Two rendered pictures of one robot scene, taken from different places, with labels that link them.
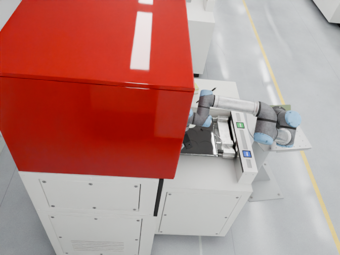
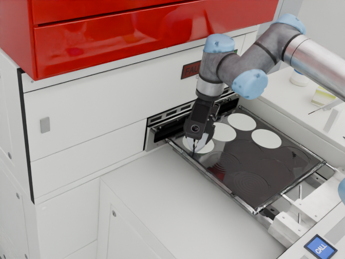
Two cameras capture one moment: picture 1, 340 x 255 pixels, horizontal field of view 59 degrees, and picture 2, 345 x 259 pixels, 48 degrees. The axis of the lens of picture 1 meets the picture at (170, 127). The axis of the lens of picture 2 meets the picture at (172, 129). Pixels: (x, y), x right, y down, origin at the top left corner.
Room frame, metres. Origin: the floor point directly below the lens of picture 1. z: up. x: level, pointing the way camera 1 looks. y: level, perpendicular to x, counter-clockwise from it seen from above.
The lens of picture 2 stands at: (0.63, -0.74, 1.64)
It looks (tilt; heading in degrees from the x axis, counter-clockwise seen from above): 37 degrees down; 50
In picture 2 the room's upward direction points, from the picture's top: 10 degrees clockwise
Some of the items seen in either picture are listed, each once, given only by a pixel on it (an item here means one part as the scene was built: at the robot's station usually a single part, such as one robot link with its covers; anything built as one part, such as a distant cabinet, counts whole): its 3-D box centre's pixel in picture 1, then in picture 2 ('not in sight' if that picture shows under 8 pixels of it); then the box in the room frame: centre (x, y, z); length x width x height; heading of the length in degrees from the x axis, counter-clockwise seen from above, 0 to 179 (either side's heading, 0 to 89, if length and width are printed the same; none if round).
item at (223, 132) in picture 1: (224, 137); (317, 207); (1.49, -0.41, 0.87); 0.36 x 0.08 x 0.03; 8
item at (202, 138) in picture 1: (189, 134); (245, 150); (1.43, -0.15, 0.90); 0.34 x 0.34 x 0.01; 8
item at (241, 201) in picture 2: (192, 154); (207, 172); (1.26, -0.18, 0.90); 0.37 x 0.01 x 0.01; 98
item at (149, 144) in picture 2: not in sight; (196, 118); (1.39, 0.06, 0.89); 0.44 x 0.02 x 0.10; 8
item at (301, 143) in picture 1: (271, 132); not in sight; (1.73, -0.83, 0.75); 0.45 x 0.44 x 0.13; 107
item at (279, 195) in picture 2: (214, 135); (293, 185); (1.46, -0.33, 0.90); 0.38 x 0.01 x 0.01; 8
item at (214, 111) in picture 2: not in sight; (205, 107); (1.29, -0.08, 1.05); 0.09 x 0.08 x 0.12; 37
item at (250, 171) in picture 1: (240, 144); (337, 240); (1.42, -0.52, 0.89); 0.55 x 0.09 x 0.14; 8
